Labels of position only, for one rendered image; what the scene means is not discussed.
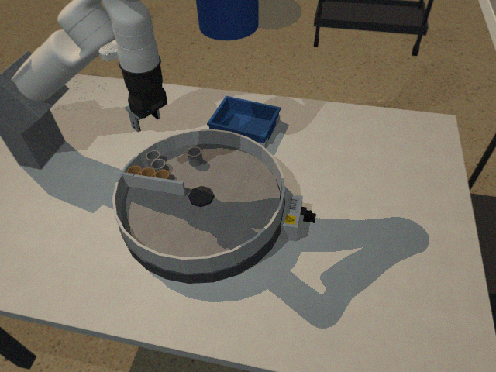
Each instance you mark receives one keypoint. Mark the blue square tray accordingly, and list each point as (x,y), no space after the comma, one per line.
(252,119)

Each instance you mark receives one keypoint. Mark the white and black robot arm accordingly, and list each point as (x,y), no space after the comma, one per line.
(59,59)

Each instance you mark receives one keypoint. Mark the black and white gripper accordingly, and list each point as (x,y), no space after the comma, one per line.
(143,78)

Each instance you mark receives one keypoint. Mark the bronze bushing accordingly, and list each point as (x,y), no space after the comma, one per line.
(149,171)
(134,170)
(163,174)

